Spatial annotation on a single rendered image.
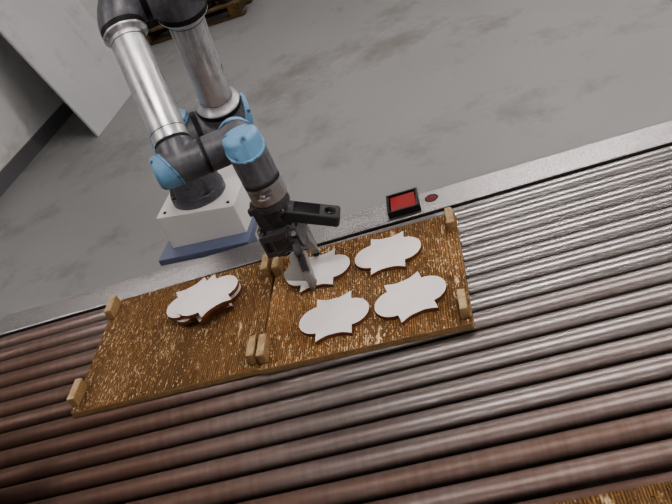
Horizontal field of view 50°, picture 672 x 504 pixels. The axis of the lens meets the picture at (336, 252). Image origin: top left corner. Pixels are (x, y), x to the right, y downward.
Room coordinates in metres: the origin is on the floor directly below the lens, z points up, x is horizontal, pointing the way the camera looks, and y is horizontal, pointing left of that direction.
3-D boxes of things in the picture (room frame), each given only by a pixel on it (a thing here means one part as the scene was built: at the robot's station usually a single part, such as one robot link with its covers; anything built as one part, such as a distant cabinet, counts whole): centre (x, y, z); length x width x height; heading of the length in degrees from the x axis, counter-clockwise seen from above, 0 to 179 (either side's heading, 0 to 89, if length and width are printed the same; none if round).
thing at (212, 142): (1.37, 0.11, 1.24); 0.11 x 0.11 x 0.08; 6
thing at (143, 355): (1.28, 0.38, 0.93); 0.41 x 0.35 x 0.02; 75
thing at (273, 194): (1.27, 0.08, 1.16); 0.08 x 0.08 x 0.05
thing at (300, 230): (1.28, 0.08, 1.08); 0.09 x 0.08 x 0.12; 74
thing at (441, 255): (1.16, -0.02, 0.93); 0.41 x 0.35 x 0.02; 74
